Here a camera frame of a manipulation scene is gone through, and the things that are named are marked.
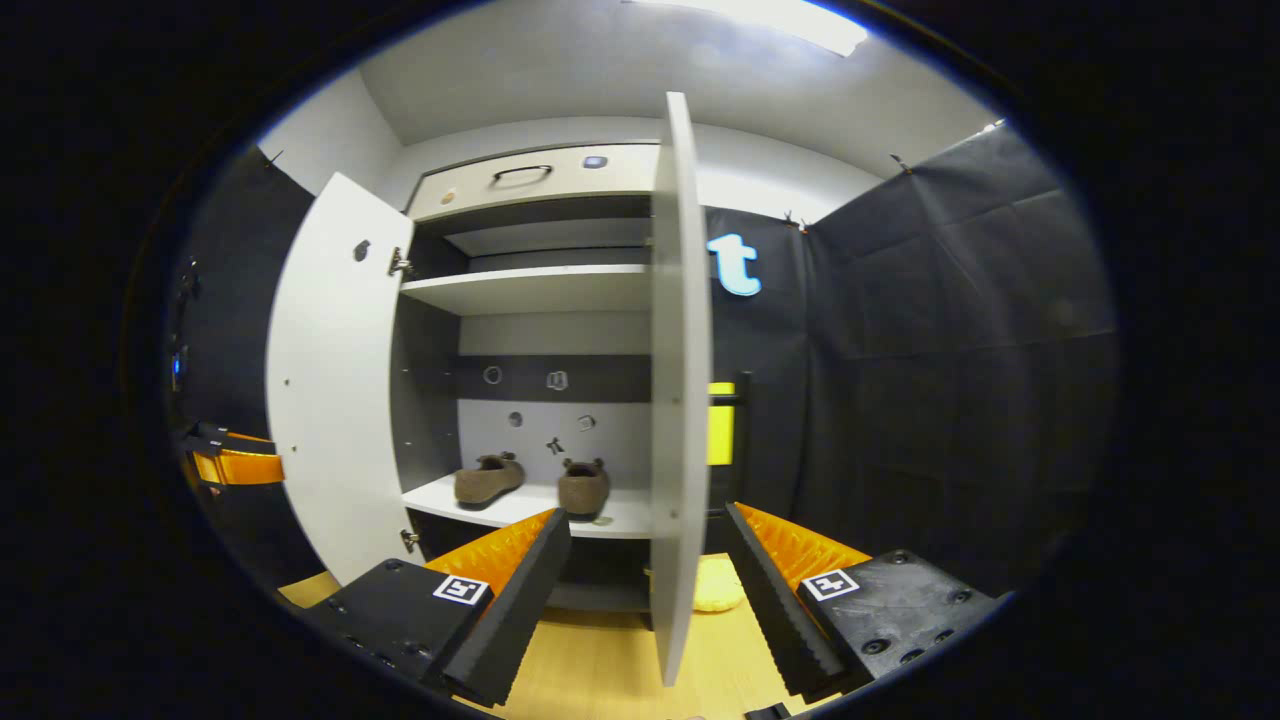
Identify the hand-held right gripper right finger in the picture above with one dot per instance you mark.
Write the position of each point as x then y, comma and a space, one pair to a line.
780, 620

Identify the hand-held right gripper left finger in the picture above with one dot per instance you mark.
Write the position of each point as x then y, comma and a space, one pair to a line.
510, 625

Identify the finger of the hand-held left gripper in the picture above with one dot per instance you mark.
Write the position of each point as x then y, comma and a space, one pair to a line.
210, 438
240, 470

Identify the white shoe cabinet door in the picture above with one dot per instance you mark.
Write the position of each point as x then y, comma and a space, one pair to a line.
680, 350
330, 400

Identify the brown fuzzy shoe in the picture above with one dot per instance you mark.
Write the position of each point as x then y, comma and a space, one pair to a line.
584, 488
488, 482

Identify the grey white shoe cabinet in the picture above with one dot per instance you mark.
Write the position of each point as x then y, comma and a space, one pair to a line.
425, 400

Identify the metal door hinge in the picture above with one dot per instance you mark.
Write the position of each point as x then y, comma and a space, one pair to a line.
399, 263
409, 541

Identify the white cabinet shelf board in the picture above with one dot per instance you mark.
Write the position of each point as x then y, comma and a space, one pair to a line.
530, 290
630, 520

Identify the beige cabinet drawer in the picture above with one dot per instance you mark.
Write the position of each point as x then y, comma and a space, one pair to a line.
470, 195

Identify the pale yellow soft object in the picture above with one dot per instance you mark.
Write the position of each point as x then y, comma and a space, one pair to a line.
718, 590

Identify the long ceiling light panel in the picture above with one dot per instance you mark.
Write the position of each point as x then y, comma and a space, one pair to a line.
790, 25

